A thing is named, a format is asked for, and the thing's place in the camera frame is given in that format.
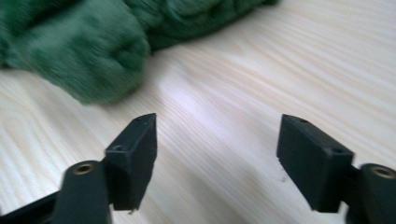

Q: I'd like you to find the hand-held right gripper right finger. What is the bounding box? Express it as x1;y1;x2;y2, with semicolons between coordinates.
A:
276;113;356;215

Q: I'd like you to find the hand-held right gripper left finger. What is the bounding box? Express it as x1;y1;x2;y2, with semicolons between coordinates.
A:
103;112;159;213

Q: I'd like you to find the green fuzzy sock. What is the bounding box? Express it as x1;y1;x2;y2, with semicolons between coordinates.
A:
0;0;152;105
124;0;281;53

